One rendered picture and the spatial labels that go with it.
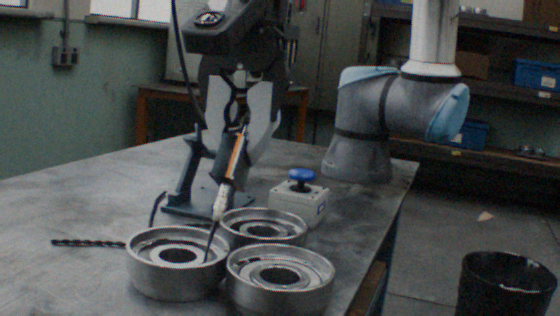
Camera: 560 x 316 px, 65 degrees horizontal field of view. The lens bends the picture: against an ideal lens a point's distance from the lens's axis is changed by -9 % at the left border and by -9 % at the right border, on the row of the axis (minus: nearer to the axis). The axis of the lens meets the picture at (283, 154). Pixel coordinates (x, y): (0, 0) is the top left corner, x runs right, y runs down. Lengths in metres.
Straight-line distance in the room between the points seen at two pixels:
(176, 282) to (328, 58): 3.97
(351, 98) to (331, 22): 3.42
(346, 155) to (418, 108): 0.18
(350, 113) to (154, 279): 0.61
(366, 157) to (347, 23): 3.41
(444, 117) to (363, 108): 0.17
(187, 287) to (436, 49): 0.62
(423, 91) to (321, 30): 3.52
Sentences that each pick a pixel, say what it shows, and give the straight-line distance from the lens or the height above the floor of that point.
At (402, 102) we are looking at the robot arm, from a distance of 0.92.
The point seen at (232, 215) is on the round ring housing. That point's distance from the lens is 0.61.
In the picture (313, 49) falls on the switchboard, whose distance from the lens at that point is 4.40.
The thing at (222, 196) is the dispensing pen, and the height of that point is 0.89.
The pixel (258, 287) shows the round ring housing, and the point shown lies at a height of 0.84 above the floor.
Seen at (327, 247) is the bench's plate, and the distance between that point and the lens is 0.64.
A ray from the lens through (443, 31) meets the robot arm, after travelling 0.90.
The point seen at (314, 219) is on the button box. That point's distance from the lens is 0.69.
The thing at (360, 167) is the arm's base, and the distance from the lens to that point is 0.97.
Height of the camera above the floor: 1.04
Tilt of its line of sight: 12 degrees down
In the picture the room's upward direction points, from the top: 6 degrees clockwise
